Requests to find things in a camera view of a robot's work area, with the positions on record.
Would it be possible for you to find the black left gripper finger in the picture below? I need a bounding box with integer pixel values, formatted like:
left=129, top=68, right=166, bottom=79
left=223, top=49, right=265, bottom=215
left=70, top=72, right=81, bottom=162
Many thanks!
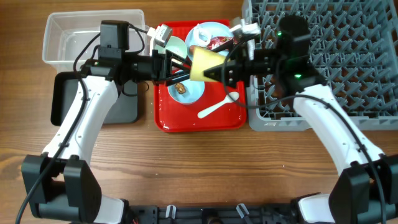
left=166, top=50, right=192, bottom=70
left=165, top=73, right=190, bottom=86

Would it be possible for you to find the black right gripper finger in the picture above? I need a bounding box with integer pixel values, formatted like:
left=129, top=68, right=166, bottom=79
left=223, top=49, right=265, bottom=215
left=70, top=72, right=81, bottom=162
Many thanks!
left=211, top=39, right=242, bottom=52
left=203, top=64, right=228, bottom=83

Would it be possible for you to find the green bowl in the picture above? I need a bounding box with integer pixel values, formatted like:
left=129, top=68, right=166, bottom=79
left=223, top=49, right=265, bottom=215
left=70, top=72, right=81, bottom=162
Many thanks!
left=155, top=36, right=188, bottom=58

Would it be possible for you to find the yellow cup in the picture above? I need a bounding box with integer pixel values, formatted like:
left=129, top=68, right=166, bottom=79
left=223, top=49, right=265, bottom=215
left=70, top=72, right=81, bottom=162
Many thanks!
left=190, top=47, right=225, bottom=82

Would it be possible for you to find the light blue bowl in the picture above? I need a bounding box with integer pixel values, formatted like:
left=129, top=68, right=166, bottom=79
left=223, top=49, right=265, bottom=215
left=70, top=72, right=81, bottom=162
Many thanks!
left=167, top=79, right=205, bottom=105

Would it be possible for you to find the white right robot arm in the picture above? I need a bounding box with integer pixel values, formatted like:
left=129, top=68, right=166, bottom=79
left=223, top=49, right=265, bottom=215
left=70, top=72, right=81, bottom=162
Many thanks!
left=204, top=16, right=397, bottom=223

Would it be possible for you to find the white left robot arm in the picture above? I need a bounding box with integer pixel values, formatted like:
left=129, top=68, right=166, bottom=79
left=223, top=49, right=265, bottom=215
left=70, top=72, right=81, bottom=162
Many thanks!
left=20, top=20, right=191, bottom=223

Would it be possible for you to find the grey dishwasher rack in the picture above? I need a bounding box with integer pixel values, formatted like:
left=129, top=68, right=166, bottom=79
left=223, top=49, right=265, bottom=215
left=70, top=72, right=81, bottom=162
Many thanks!
left=242, top=0, right=397, bottom=130

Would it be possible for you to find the brown food scrap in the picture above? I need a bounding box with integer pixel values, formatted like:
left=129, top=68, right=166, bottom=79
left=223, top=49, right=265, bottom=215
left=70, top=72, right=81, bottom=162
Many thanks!
left=175, top=83, right=187, bottom=95

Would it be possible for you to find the carrot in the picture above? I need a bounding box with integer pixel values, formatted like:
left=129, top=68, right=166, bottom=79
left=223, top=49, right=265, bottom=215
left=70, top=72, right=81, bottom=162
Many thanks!
left=189, top=45, right=199, bottom=55

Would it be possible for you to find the red snack wrapper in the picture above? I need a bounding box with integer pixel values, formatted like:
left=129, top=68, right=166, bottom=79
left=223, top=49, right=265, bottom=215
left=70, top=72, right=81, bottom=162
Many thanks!
left=206, top=36, right=235, bottom=50

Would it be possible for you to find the light blue plate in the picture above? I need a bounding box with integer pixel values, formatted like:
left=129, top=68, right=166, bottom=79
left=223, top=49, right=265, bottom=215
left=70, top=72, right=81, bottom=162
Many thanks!
left=185, top=22, right=233, bottom=59

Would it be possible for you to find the white plastic spoon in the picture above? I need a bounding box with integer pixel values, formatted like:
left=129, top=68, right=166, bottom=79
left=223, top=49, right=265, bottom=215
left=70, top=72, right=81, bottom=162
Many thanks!
left=197, top=91, right=240, bottom=119

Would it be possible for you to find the black tray bin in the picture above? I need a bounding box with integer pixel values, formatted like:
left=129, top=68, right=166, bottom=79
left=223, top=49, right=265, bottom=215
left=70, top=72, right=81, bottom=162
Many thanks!
left=50, top=72, right=139, bottom=126

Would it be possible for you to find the clear plastic bin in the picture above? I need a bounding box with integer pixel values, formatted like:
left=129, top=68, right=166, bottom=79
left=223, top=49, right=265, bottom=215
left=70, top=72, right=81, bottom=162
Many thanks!
left=42, top=9, right=149, bottom=72

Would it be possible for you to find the white crumpled tissue ring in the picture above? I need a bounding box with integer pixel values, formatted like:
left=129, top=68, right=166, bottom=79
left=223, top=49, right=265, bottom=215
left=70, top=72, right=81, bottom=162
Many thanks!
left=191, top=23, right=212, bottom=48

